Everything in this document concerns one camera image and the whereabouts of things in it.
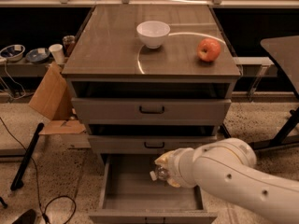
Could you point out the black stand leg right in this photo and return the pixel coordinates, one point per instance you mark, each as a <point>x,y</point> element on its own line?
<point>225,131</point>

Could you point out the middle grey drawer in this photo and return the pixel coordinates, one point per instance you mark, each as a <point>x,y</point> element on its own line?
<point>147,139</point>

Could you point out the black stand leg left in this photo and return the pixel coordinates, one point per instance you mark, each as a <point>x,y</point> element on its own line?
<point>17,181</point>

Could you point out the bottom grey drawer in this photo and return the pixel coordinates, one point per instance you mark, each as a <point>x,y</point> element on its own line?
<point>130,196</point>

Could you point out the grey drawer cabinet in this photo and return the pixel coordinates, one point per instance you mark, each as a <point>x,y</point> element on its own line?
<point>109,48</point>

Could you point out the flat cardboard piece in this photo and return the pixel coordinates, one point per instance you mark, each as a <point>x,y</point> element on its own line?
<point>63,127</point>

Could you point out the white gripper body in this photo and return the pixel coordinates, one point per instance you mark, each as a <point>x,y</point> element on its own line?
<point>179,167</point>

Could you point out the white paper cup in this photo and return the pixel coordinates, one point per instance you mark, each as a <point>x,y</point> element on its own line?
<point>57,52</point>

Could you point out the black stand leg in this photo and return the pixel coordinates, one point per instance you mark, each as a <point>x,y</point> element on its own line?
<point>225,131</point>
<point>17,181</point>

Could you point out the clear plastic water bottle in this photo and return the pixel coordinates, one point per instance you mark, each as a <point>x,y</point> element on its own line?
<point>159,173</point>

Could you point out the blue bowl with paper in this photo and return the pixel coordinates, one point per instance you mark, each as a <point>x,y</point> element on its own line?
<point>39,55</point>

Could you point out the glass jar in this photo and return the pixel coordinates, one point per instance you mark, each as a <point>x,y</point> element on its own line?
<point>69,42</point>

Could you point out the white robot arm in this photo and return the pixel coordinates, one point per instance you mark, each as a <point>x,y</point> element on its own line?
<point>225,169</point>

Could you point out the grey drawer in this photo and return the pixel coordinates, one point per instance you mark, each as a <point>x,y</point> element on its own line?
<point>130,196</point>
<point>147,139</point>
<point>149,103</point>

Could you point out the top grey drawer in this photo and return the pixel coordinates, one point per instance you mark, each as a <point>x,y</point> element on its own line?
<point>149,103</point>

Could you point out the red apple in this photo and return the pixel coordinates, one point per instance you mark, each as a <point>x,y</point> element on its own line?
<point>208,50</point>

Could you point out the white bowl with items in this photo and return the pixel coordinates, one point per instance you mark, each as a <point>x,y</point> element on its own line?
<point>13,53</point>

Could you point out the brown cardboard box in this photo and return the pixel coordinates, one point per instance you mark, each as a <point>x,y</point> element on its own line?
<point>52,98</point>

